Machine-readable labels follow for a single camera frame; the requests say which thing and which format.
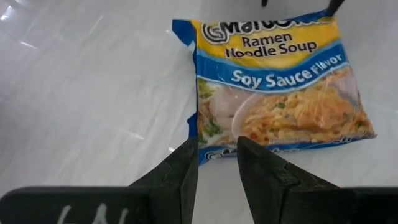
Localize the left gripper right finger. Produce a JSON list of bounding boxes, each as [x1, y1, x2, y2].
[[236, 136, 340, 224]]

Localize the blue soy sauce ramen pack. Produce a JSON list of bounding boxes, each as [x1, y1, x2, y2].
[[171, 8, 378, 166]]

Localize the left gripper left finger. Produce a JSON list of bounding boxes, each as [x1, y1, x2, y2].
[[128, 136, 199, 224]]

